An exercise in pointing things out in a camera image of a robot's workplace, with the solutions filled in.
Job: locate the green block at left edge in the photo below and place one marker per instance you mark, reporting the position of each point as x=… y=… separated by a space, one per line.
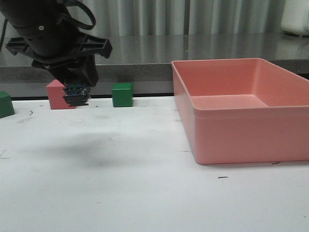
x=6 y=106

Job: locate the yellow push button switch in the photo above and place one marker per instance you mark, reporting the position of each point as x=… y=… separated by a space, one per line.
x=77 y=94

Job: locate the green wooden cube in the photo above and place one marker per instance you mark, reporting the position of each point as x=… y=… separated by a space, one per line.
x=122 y=95

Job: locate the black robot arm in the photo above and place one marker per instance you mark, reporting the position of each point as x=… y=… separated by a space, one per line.
x=33 y=11

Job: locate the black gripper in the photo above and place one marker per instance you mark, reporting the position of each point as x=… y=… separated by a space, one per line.
x=67 y=53

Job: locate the grey steel back table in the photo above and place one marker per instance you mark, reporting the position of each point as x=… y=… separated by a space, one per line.
x=145 y=61

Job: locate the pink plastic bin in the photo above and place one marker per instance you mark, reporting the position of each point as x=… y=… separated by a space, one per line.
x=242 y=110

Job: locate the pink wooden cube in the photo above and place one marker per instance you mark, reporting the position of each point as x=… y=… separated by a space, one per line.
x=55 y=96

